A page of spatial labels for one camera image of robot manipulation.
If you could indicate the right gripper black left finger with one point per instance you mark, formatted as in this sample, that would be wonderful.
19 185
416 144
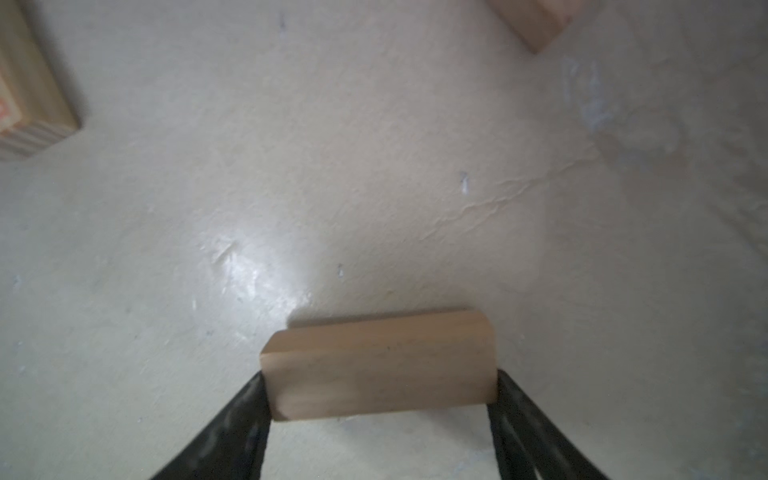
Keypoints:
233 444

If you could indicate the plain wood block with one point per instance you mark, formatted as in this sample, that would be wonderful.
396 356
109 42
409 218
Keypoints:
408 363

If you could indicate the cow picture wood block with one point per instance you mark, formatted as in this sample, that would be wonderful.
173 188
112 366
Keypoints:
537 22

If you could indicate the printed wood block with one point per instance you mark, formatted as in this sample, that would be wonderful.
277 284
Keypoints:
34 111

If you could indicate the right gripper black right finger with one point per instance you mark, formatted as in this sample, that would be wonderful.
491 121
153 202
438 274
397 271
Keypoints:
527 444

